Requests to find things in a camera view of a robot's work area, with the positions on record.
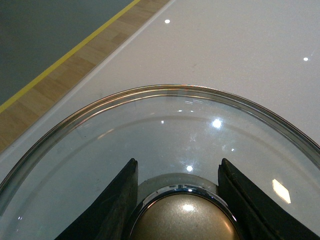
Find glass pot lid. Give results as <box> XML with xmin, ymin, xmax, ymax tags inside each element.
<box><xmin>0</xmin><ymin>85</ymin><xmax>320</xmax><ymax>240</ymax></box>

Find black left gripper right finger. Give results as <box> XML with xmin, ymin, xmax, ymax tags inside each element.
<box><xmin>218</xmin><ymin>158</ymin><xmax>320</xmax><ymax>240</ymax></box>

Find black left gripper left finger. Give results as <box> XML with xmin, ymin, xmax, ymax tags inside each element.
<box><xmin>56</xmin><ymin>158</ymin><xmax>138</xmax><ymax>240</ymax></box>

